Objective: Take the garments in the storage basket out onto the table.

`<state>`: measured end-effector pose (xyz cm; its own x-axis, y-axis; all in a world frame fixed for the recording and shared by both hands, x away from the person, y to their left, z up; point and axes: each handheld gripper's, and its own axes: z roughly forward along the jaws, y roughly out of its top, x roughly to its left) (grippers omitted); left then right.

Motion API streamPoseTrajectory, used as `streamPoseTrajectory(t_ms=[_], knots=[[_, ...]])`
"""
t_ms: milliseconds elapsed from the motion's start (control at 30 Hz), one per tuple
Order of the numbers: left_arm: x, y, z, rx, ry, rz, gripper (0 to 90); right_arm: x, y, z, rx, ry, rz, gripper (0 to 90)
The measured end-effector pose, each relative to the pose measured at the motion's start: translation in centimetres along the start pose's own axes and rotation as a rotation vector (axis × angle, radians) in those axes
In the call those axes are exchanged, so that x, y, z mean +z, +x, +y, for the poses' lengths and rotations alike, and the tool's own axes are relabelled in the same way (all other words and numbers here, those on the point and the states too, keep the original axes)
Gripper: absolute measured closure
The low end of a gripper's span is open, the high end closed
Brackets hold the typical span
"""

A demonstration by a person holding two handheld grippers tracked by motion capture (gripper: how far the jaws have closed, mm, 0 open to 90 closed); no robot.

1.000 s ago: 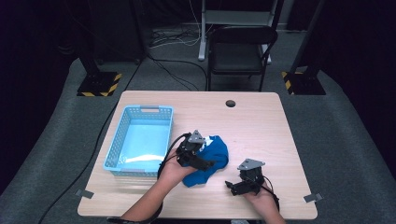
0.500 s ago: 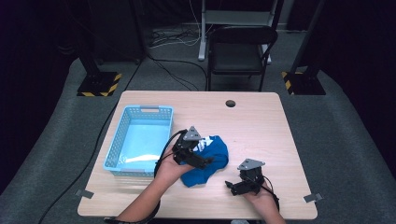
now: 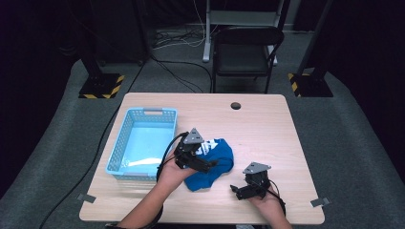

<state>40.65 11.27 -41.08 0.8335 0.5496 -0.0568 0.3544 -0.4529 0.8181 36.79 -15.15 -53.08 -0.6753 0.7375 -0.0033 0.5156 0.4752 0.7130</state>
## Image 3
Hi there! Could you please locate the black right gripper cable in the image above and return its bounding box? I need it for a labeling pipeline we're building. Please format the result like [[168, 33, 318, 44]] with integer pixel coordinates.
[[267, 178, 287, 218]]

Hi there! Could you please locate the grey tape tab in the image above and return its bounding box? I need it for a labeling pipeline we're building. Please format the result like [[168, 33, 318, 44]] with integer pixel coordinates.
[[75, 193, 97, 204], [309, 197, 332, 208]]

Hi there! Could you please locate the bundle of floor cables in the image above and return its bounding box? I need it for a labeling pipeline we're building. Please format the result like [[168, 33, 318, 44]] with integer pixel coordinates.
[[152, 28, 208, 51]]

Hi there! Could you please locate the black folding chair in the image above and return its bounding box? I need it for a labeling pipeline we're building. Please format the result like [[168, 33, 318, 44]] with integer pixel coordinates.
[[211, 25, 286, 94]]

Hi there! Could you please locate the long black floor cable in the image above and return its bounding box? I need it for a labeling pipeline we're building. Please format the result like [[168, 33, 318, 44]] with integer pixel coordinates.
[[38, 61, 148, 229]]

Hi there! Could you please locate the person's left hand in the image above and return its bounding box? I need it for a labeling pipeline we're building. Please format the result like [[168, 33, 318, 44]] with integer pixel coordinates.
[[157, 151, 198, 193]]

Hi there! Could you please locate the light blue plastic basket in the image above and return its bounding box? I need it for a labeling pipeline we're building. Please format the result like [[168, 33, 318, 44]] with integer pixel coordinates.
[[104, 107, 179, 182]]

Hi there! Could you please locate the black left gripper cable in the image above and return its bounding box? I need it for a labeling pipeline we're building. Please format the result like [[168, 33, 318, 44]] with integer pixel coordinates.
[[155, 131, 189, 183]]

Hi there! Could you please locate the blue garment with white print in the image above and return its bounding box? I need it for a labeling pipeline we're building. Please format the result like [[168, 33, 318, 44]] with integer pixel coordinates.
[[183, 137, 235, 193]]

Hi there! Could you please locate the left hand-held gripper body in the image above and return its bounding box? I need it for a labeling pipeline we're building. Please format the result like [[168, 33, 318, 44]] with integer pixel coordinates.
[[173, 127, 205, 170]]

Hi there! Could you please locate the black stand with striped base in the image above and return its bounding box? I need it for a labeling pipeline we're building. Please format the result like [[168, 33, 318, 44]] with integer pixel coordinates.
[[288, 0, 334, 98], [77, 0, 126, 100]]

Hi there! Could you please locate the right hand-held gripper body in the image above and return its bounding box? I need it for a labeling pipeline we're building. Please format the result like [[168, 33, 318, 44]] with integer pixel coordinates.
[[242, 161, 272, 199]]

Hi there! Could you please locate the person's right hand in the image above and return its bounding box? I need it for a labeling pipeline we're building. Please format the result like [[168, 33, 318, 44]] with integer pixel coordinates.
[[249, 186, 285, 218]]

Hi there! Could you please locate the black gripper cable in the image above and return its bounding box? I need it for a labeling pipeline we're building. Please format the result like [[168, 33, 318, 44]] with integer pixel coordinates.
[[155, 131, 189, 183], [267, 178, 287, 218]]

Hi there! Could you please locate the white metal stand frame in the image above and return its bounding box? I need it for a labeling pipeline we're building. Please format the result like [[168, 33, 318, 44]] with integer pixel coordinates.
[[202, 0, 286, 67]]

